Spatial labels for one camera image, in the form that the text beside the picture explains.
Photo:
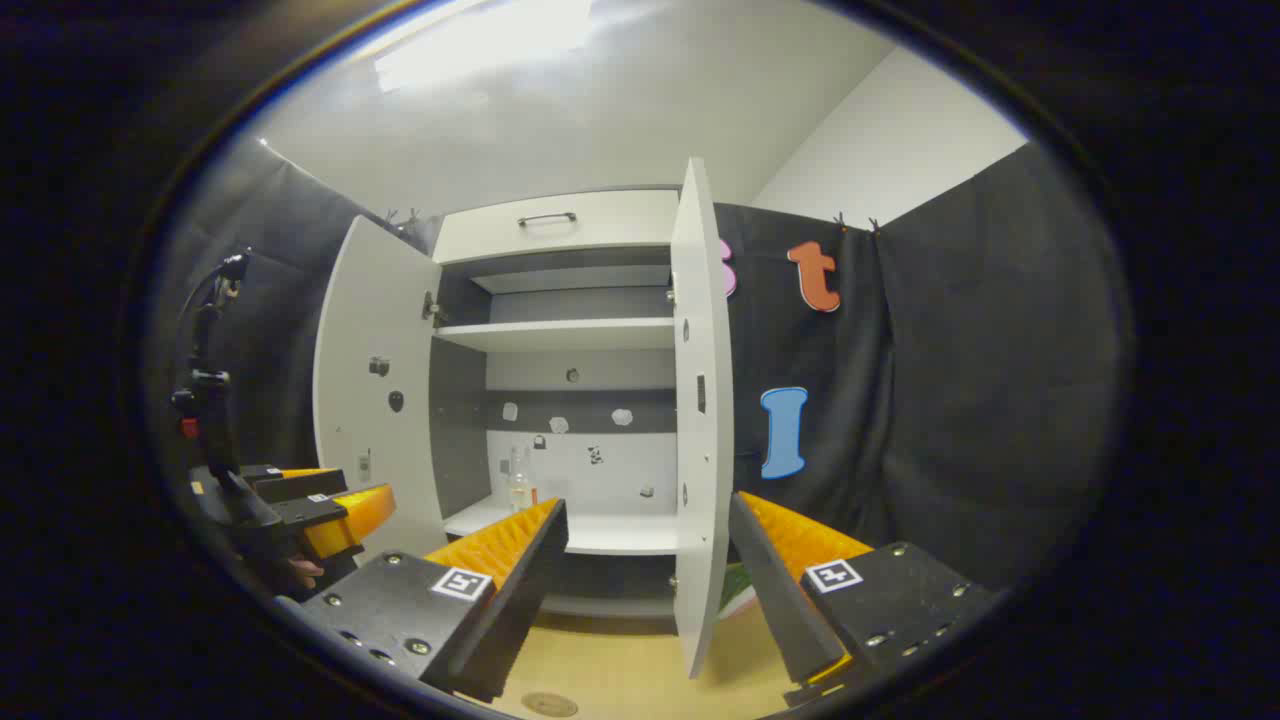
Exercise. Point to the white door with camera sticker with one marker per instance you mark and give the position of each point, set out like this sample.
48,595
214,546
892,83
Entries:
370,300

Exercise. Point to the round beige coaster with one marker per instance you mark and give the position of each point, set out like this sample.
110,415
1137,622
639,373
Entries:
549,705

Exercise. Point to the watermelon slice toy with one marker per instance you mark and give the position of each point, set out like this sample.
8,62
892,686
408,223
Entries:
738,595

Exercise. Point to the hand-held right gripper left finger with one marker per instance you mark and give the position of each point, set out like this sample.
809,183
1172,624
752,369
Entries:
520,590

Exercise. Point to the clear glass bottle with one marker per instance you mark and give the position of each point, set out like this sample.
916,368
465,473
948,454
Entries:
519,485

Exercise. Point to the white door with headphones sticker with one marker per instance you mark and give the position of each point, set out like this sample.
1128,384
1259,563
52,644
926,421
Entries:
700,300

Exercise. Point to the metal door hinge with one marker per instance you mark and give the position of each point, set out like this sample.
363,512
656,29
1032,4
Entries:
432,308

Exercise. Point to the black backdrop cloth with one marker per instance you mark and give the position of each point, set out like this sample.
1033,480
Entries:
950,400

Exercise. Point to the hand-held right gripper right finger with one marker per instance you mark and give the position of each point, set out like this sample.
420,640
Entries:
780,600

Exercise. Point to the white cabinet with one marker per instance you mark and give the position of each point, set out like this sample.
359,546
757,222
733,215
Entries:
580,335

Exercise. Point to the white cabinet shelf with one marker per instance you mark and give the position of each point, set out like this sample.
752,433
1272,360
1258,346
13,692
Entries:
560,334
580,278

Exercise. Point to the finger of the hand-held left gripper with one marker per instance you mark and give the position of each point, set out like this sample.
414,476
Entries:
350,517
300,488

